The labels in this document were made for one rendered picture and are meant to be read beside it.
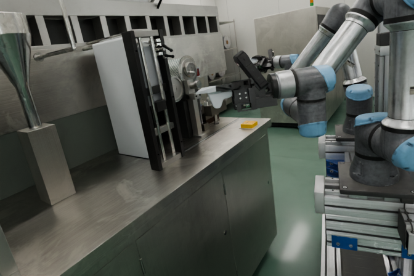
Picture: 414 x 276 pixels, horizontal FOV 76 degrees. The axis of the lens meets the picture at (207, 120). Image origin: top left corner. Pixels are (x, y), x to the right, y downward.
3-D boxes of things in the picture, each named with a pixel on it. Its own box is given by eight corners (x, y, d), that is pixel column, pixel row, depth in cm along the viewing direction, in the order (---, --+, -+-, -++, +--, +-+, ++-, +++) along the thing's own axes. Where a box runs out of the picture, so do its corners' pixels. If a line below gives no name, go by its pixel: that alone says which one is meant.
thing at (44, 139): (47, 211, 89) (-14, 34, 74) (30, 202, 97) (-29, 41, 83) (86, 190, 100) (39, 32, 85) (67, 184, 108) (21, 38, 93)
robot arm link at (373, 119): (379, 142, 99) (379, 106, 95) (406, 155, 86) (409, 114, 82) (347, 146, 99) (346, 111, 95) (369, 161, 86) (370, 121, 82)
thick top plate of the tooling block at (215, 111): (212, 116, 151) (211, 106, 149) (162, 114, 174) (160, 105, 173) (227, 109, 163) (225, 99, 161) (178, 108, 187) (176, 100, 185)
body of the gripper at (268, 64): (252, 65, 166) (270, 64, 158) (258, 55, 170) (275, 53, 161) (258, 73, 171) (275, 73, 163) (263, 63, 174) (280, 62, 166)
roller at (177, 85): (169, 103, 128) (164, 78, 125) (135, 103, 143) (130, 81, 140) (185, 98, 137) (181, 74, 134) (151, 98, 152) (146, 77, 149)
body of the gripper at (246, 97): (235, 113, 69) (281, 105, 69) (230, 79, 68) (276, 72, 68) (231, 110, 77) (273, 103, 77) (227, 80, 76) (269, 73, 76)
